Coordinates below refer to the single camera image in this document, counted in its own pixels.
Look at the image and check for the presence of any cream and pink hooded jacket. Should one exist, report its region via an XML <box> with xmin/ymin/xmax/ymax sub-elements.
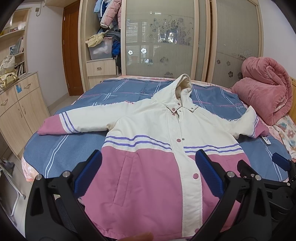
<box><xmin>38</xmin><ymin>74</ymin><xmax>269</xmax><ymax>240</ymax></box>

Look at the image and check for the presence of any blue clothing in wardrobe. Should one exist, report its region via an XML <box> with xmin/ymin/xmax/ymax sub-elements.
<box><xmin>111</xmin><ymin>40</ymin><xmax>121</xmax><ymax>58</ymax></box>

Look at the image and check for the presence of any white remote control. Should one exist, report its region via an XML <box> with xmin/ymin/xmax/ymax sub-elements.
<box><xmin>261</xmin><ymin>136</ymin><xmax>271</xmax><ymax>145</ymax></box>

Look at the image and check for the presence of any floral pillow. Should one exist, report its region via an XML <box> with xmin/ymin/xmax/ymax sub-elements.
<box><xmin>273</xmin><ymin>115</ymin><xmax>296</xmax><ymax>162</ymax></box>

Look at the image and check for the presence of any metal folding chair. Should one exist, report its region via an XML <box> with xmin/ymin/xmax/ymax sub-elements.
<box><xmin>0</xmin><ymin>158</ymin><xmax>27</xmax><ymax>217</ymax></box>

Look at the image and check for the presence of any rolled pink quilt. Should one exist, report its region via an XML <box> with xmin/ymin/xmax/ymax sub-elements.
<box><xmin>231</xmin><ymin>57</ymin><xmax>293</xmax><ymax>126</ymax></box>

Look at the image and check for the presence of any light wood side cabinet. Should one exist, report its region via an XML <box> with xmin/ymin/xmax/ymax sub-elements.
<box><xmin>0</xmin><ymin>72</ymin><xmax>49</xmax><ymax>159</ymax></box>

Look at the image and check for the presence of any beige sliding-door wardrobe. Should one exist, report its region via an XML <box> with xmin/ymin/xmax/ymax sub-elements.
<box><xmin>78</xmin><ymin>1</ymin><xmax>264</xmax><ymax>90</ymax></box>

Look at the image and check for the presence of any beige bag on cabinet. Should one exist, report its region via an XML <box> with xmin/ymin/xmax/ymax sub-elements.
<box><xmin>1</xmin><ymin>55</ymin><xmax>18</xmax><ymax>90</ymax></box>

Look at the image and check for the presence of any clear plastic storage box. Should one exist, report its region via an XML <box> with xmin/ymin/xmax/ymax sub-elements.
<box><xmin>89</xmin><ymin>39</ymin><xmax>113</xmax><ymax>60</ymax></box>

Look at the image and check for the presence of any yellow cloth on box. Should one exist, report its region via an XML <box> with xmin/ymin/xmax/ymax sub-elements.
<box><xmin>85</xmin><ymin>33</ymin><xmax>104</xmax><ymax>48</ymax></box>

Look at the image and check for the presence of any brown wooden door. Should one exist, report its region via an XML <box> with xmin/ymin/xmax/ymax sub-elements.
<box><xmin>62</xmin><ymin>1</ymin><xmax>83</xmax><ymax>96</ymax></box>

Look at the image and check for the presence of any pink hanging puffer jacket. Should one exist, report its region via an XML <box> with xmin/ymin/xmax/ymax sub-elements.
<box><xmin>100</xmin><ymin>0</ymin><xmax>122</xmax><ymax>30</ymax></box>

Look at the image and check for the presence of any wooden wall shelf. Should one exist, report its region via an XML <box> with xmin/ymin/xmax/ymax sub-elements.
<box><xmin>1</xmin><ymin>8</ymin><xmax>31</xmax><ymax>77</ymax></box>

